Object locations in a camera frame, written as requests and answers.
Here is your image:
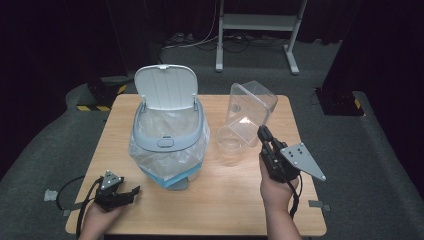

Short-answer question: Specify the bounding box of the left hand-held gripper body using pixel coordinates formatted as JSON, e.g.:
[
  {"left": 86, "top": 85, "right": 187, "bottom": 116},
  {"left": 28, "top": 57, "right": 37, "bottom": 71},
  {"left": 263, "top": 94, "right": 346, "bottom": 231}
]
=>
[{"left": 93, "top": 170, "right": 126, "bottom": 212}]

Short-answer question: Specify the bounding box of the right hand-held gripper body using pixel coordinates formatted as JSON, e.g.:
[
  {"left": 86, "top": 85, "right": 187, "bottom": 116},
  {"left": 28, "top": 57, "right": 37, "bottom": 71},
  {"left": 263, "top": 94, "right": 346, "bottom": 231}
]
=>
[{"left": 259, "top": 141, "right": 327, "bottom": 184}]

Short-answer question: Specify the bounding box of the clear rectangular plastic container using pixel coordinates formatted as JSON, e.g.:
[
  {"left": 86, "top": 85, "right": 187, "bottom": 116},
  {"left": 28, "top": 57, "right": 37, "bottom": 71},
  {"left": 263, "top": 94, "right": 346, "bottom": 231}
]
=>
[{"left": 216, "top": 80, "right": 279, "bottom": 150}]

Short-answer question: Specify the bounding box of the white and grey trash can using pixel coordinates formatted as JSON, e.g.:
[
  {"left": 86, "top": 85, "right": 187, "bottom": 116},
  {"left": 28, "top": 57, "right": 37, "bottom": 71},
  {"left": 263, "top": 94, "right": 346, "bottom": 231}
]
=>
[{"left": 128, "top": 63, "right": 211, "bottom": 192}]

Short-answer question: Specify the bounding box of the person's left hand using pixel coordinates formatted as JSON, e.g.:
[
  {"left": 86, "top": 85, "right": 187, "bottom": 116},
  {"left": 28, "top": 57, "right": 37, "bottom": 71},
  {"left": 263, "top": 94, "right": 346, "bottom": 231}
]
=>
[{"left": 77, "top": 201, "right": 125, "bottom": 240}]

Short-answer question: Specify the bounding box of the person's right hand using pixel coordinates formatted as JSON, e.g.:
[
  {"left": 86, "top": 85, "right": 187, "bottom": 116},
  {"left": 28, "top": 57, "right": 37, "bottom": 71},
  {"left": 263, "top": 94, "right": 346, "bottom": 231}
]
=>
[{"left": 258, "top": 154, "right": 300, "bottom": 214}]

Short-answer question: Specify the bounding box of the clear round plastic bowl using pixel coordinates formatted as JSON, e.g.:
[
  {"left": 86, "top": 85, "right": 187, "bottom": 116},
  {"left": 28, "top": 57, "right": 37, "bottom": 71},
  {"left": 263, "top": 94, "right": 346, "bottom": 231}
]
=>
[{"left": 216, "top": 125, "right": 252, "bottom": 157}]

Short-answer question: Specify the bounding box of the clear plastic trash bag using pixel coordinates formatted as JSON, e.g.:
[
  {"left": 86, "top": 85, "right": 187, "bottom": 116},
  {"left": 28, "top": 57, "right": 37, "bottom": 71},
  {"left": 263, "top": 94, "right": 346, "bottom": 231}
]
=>
[{"left": 128, "top": 105, "right": 211, "bottom": 183}]

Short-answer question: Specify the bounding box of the flat grey tape strip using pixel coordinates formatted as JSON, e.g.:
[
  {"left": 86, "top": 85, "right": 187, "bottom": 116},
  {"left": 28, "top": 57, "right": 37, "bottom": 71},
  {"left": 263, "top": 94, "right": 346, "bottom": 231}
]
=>
[{"left": 307, "top": 199, "right": 332, "bottom": 213}]

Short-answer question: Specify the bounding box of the crumpled grey tape piece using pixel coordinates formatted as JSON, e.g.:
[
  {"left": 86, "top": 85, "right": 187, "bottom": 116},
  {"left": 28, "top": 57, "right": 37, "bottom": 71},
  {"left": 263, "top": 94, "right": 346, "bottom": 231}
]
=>
[{"left": 43, "top": 188, "right": 60, "bottom": 202}]

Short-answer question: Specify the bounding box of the black stand base striped tape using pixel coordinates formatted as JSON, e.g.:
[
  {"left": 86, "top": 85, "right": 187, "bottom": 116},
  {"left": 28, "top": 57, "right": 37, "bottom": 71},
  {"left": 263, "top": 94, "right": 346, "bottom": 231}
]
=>
[{"left": 76, "top": 74, "right": 134, "bottom": 113}]

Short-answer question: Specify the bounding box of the white metal stand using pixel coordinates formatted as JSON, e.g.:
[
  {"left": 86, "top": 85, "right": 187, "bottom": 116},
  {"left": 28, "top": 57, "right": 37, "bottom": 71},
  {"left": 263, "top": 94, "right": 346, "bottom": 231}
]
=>
[{"left": 214, "top": 0, "right": 309, "bottom": 76}]

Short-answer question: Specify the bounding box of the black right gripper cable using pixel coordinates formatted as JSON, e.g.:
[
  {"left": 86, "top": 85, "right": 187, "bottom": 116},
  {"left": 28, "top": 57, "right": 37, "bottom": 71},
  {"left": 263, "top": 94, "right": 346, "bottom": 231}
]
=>
[{"left": 288, "top": 173, "right": 303, "bottom": 220}]

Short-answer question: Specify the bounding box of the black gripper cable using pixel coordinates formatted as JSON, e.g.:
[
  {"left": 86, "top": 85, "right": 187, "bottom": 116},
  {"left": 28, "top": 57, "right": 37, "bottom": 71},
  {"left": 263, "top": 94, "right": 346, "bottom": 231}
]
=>
[
  {"left": 288, "top": 173, "right": 303, "bottom": 220},
  {"left": 55, "top": 175, "right": 104, "bottom": 240}
]

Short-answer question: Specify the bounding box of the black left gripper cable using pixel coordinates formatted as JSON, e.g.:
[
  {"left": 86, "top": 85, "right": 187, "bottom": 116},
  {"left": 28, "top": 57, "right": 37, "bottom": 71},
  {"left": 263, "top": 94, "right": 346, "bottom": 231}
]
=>
[{"left": 55, "top": 175, "right": 104, "bottom": 240}]

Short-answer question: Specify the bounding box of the bundle of floor cables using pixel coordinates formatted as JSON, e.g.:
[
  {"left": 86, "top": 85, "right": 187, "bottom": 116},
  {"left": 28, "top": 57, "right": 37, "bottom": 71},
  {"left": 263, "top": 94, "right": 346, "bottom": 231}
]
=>
[{"left": 161, "top": 31, "right": 288, "bottom": 54}]

